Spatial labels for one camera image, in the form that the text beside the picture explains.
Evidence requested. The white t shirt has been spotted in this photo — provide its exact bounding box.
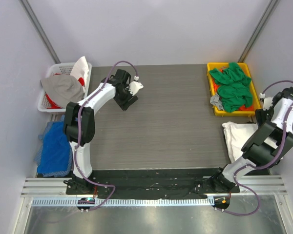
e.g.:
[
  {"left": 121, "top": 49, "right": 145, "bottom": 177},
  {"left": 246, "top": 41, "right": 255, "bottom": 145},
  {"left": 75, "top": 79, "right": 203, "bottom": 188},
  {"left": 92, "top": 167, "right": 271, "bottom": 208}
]
[{"left": 222, "top": 122, "right": 258, "bottom": 162}]

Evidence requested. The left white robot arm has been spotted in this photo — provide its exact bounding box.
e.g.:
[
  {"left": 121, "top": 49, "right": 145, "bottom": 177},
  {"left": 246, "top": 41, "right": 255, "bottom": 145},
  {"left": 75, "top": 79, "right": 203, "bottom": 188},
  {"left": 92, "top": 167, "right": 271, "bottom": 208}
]
[{"left": 63, "top": 69, "right": 144, "bottom": 195}]

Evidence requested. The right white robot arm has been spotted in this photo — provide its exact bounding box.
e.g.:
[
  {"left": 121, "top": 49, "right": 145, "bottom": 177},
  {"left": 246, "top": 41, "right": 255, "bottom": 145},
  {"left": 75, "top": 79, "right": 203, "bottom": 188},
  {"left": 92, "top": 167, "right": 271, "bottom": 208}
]
[{"left": 195, "top": 87, "right": 293, "bottom": 194}]

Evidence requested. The green t shirt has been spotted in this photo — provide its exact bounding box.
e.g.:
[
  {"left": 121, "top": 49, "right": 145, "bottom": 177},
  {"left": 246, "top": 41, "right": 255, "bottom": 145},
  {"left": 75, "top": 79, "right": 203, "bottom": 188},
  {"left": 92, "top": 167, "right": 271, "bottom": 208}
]
[{"left": 209, "top": 62, "right": 253, "bottom": 113}]

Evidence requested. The white cloth in basket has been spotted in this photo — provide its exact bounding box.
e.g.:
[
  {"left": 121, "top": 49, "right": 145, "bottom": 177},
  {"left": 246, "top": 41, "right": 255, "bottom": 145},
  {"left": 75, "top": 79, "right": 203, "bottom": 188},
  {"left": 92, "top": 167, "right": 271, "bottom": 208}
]
[{"left": 70, "top": 56, "right": 90, "bottom": 83}]

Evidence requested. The grey cloth in bin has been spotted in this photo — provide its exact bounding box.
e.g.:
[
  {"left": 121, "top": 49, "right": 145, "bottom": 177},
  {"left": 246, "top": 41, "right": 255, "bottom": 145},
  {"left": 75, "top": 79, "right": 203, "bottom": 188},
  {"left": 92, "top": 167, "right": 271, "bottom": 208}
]
[{"left": 209, "top": 94, "right": 224, "bottom": 111}]

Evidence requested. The grey cloth in basket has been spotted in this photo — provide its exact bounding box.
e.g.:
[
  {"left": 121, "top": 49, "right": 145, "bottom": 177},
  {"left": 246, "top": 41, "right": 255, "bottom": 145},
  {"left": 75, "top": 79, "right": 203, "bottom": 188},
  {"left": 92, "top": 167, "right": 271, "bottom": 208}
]
[{"left": 41, "top": 75, "right": 85, "bottom": 109}]

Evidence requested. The red cloth in basket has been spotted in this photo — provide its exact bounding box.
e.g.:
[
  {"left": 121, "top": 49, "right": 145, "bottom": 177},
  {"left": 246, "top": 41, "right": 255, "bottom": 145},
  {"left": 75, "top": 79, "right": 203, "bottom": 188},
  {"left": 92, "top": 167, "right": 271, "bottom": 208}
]
[{"left": 45, "top": 70, "right": 86, "bottom": 110}]

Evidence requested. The blue t shirt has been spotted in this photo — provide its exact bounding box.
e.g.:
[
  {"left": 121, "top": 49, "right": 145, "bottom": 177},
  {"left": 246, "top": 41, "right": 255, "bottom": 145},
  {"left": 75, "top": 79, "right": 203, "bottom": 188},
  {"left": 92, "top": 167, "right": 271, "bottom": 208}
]
[{"left": 37, "top": 121, "right": 74, "bottom": 174}]

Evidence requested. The blue checkered cloth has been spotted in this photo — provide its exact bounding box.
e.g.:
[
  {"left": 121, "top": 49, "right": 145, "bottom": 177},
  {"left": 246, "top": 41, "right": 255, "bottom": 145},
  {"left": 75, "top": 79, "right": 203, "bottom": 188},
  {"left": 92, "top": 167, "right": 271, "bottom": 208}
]
[{"left": 34, "top": 114, "right": 75, "bottom": 178}]

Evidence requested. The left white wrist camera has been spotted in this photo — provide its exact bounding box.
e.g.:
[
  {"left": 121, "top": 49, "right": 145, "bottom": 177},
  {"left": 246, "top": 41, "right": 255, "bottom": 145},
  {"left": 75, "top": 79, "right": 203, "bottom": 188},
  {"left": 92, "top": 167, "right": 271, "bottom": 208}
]
[{"left": 129, "top": 76, "right": 144, "bottom": 96}]

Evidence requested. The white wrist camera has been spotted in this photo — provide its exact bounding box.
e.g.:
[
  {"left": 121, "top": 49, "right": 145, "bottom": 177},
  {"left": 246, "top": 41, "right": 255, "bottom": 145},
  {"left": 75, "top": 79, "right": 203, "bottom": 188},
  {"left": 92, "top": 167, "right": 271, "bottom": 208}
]
[
  {"left": 129, "top": 76, "right": 144, "bottom": 96},
  {"left": 259, "top": 93, "right": 273, "bottom": 111}
]

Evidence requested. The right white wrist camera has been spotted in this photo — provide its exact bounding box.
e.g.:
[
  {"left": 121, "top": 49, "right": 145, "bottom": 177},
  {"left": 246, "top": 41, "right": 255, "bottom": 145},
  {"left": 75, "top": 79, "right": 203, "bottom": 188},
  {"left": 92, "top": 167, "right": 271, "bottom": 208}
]
[{"left": 259, "top": 93, "right": 273, "bottom": 111}]

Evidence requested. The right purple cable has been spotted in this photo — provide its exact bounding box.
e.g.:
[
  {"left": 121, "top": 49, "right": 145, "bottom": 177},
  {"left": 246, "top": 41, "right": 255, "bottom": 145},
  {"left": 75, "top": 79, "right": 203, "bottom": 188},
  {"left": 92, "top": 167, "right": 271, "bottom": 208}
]
[{"left": 222, "top": 79, "right": 293, "bottom": 216}]

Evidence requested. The aluminium frame rail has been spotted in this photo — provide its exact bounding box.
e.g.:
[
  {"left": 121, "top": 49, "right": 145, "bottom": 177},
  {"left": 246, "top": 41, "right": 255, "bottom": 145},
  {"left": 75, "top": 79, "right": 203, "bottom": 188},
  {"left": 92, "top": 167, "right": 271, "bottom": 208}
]
[{"left": 21, "top": 174, "right": 288, "bottom": 197}]

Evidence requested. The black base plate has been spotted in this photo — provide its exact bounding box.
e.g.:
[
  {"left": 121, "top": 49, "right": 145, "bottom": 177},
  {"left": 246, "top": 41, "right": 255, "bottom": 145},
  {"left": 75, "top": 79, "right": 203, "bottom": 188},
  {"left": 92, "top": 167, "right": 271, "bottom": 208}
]
[{"left": 65, "top": 168, "right": 240, "bottom": 201}]

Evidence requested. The white slotted cable duct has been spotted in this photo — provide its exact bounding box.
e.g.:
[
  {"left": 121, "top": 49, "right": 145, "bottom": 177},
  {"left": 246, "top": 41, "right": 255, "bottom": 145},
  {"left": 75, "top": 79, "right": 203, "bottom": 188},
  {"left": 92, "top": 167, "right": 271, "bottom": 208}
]
[{"left": 32, "top": 197, "right": 214, "bottom": 207}]

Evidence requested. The right corner aluminium post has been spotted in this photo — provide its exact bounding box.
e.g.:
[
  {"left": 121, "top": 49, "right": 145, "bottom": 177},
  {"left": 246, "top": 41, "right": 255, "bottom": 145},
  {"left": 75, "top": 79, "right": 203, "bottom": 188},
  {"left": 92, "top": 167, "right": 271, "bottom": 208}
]
[{"left": 238, "top": 0, "right": 280, "bottom": 63}]

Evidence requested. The corner aluminium post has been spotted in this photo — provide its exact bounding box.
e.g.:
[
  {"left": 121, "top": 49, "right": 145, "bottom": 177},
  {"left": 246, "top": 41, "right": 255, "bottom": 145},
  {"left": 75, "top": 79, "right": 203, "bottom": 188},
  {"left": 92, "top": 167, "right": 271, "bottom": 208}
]
[
  {"left": 238, "top": 0, "right": 280, "bottom": 63},
  {"left": 19, "top": 0, "right": 61, "bottom": 63}
]

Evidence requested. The left corner aluminium post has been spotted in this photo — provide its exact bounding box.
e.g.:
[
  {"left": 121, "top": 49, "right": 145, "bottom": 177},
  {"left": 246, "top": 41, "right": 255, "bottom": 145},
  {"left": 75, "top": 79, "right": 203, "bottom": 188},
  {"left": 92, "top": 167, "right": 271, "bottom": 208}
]
[{"left": 19, "top": 0, "right": 61, "bottom": 63}]

